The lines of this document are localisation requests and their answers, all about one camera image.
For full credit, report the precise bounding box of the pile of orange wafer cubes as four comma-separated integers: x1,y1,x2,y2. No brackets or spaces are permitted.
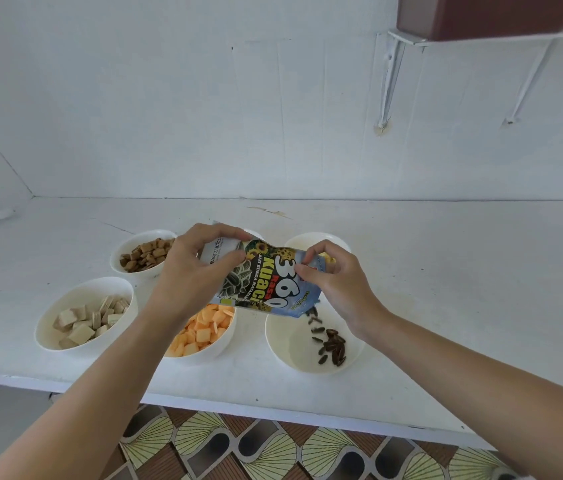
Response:
166,303,236,358

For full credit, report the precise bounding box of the pile of black sunflower seeds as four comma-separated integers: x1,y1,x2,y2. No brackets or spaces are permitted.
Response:
303,307,348,368

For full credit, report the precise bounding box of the person's left forearm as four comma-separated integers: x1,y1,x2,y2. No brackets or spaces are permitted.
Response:
0,304,182,480

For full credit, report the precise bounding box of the person's left hand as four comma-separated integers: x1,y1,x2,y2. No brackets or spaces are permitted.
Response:
144,223,255,325

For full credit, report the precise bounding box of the person's right hand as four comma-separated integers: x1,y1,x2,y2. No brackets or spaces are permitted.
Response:
293,239,392,343

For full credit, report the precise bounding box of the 360 Kuaci seed bag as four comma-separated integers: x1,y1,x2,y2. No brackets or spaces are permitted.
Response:
197,222,336,319

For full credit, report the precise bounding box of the pile of brown pillow snacks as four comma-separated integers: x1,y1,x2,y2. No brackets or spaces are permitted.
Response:
119,238,176,273

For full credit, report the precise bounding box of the person's right forearm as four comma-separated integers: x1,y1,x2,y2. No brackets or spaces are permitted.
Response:
361,314,563,480

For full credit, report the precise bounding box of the pile of beige wafer cubes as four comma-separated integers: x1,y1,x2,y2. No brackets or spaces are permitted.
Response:
52,294,131,351

